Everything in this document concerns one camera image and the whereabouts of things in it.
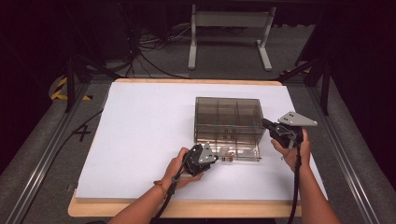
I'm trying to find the person's left hand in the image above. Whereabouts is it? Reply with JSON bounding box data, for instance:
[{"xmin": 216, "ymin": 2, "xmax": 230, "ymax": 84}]
[{"xmin": 163, "ymin": 147, "xmax": 205, "ymax": 191}]

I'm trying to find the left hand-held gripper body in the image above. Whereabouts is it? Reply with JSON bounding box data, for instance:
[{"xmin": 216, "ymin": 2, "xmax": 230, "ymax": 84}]
[{"xmin": 183, "ymin": 142, "xmax": 219, "ymax": 177}]

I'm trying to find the thin black floor cable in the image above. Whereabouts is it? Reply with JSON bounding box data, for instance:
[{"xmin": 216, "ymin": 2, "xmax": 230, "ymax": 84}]
[{"xmin": 46, "ymin": 107, "xmax": 105, "ymax": 175}]

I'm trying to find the white table cover sheet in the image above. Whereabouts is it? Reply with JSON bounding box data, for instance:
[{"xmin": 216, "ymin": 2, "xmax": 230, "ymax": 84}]
[{"xmin": 75, "ymin": 81, "xmax": 329, "ymax": 201}]

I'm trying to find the person's right hand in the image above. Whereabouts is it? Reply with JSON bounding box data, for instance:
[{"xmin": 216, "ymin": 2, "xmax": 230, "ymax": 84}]
[{"xmin": 270, "ymin": 128, "xmax": 312, "ymax": 174}]

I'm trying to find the smoky transparent drawer box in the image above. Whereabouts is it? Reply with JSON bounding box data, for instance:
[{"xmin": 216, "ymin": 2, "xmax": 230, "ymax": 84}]
[{"xmin": 194, "ymin": 96, "xmax": 266, "ymax": 149}]

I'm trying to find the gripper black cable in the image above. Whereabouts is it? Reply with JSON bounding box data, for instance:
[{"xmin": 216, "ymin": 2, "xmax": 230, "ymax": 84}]
[
  {"xmin": 149, "ymin": 160, "xmax": 189, "ymax": 224},
  {"xmin": 286, "ymin": 145, "xmax": 304, "ymax": 224}
]

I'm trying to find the clear plastic drawer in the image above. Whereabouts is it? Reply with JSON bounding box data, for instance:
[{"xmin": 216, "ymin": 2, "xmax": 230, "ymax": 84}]
[{"xmin": 199, "ymin": 142, "xmax": 262, "ymax": 163}]

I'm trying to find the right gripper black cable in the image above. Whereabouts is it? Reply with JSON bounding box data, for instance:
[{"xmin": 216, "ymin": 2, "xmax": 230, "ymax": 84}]
[{"xmin": 286, "ymin": 145, "xmax": 304, "ymax": 224}]

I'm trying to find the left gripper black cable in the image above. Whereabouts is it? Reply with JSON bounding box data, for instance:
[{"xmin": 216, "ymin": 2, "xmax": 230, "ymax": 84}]
[{"xmin": 149, "ymin": 160, "xmax": 189, "ymax": 224}]

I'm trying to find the black metal stand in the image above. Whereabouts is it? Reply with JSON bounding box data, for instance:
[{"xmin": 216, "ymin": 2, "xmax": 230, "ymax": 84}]
[
  {"xmin": 274, "ymin": 55, "xmax": 332, "ymax": 117},
  {"xmin": 63, "ymin": 54, "xmax": 123, "ymax": 114}
]

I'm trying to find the bundle of floor cables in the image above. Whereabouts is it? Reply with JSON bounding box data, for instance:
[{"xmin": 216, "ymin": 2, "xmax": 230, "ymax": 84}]
[{"xmin": 122, "ymin": 12, "xmax": 191, "ymax": 79}]

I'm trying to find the white metal frame stand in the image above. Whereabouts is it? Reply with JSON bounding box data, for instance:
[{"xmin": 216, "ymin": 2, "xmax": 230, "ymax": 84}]
[{"xmin": 187, "ymin": 4, "xmax": 277, "ymax": 72}]

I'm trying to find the yellow black hazard tape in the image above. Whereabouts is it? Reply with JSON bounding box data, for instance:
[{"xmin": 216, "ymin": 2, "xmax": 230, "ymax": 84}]
[{"xmin": 50, "ymin": 77, "xmax": 93, "ymax": 102}]

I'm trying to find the wooden table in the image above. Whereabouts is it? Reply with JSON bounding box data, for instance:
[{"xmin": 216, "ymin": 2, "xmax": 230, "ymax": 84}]
[{"xmin": 67, "ymin": 77, "xmax": 329, "ymax": 218}]

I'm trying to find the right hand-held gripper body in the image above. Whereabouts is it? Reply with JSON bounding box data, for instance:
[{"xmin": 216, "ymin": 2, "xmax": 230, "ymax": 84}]
[{"xmin": 268, "ymin": 111, "xmax": 318, "ymax": 149}]

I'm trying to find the orange bracelet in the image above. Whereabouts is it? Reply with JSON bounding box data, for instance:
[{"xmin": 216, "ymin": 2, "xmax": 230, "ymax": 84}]
[{"xmin": 152, "ymin": 179, "xmax": 168, "ymax": 201}]

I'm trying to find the aluminium floor rail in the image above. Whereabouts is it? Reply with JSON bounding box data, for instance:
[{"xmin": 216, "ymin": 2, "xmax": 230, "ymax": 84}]
[
  {"xmin": 4, "ymin": 83, "xmax": 92, "ymax": 224},
  {"xmin": 305, "ymin": 77, "xmax": 381, "ymax": 224}
]

